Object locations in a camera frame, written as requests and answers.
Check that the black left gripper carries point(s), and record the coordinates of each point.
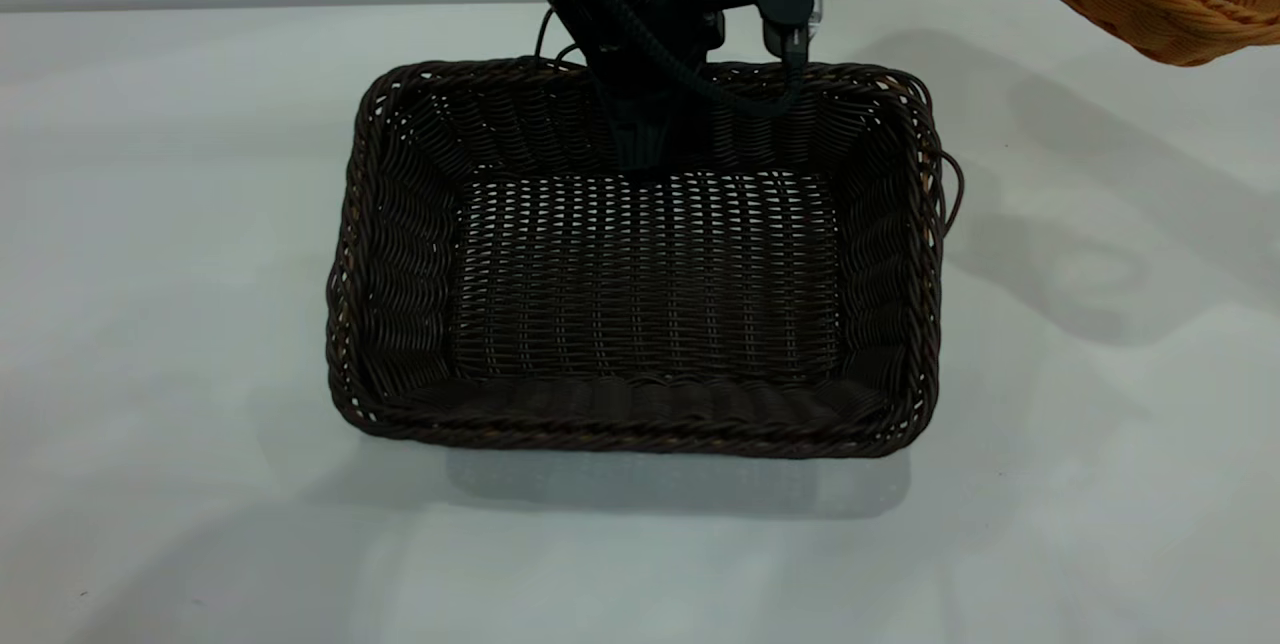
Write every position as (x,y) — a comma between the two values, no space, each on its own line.
(610,34)

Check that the black wicker basket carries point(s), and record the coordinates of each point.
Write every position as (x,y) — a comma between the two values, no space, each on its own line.
(650,284)

